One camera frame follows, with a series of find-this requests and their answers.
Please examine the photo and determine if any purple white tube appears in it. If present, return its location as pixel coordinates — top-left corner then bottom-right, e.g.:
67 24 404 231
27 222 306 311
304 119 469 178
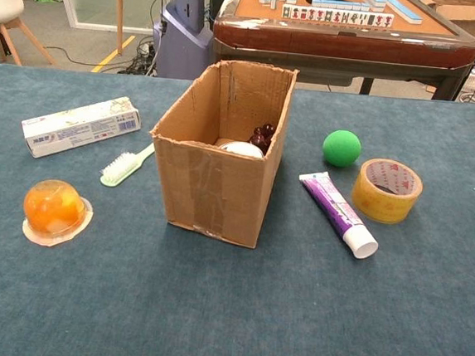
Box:
292 169 385 262

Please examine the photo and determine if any green foam ball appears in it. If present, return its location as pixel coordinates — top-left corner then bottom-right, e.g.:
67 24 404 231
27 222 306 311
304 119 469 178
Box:
320 127 364 169

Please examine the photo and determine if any yellow packing tape roll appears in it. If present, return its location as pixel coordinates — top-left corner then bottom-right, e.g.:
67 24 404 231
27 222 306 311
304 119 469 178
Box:
349 156 426 227

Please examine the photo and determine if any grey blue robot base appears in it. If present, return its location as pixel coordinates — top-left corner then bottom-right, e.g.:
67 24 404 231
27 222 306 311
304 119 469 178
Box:
148 0 217 83

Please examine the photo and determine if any open brown cardboard box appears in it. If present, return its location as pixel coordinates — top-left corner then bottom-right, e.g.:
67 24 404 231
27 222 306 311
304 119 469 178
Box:
140 53 300 253

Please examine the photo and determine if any round white lidded jar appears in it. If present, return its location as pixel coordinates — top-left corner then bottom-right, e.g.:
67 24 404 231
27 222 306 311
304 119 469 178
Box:
213 137 265 159

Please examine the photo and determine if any dark red grape bunch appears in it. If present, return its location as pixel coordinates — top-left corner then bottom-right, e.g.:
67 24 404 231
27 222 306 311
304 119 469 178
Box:
246 121 277 153

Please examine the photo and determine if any light green brush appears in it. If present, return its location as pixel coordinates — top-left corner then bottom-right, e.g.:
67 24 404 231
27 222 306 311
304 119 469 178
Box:
98 138 158 192

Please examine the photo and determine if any teal felt table cover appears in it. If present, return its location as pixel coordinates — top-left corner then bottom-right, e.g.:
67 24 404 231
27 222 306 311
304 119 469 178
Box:
0 62 475 356

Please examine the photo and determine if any white toothpaste carton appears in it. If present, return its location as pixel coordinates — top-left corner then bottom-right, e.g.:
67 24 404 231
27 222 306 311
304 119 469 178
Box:
18 87 144 168

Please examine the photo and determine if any brown mahjong table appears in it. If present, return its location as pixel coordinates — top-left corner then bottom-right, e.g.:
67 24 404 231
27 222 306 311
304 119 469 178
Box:
207 0 475 104

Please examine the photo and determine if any orange fruit jelly cup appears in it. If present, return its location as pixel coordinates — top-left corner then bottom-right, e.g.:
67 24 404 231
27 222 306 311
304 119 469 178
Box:
20 176 96 251

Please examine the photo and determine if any row of mahjong tiles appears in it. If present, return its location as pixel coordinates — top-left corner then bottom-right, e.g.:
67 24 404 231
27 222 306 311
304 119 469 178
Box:
280 2 395 29

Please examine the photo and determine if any wooden pole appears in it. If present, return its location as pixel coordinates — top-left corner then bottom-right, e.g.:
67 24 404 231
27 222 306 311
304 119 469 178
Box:
108 0 128 56

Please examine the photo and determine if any black floor cable bundle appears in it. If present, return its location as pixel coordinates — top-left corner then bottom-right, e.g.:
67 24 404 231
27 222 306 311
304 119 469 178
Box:
117 34 162 79

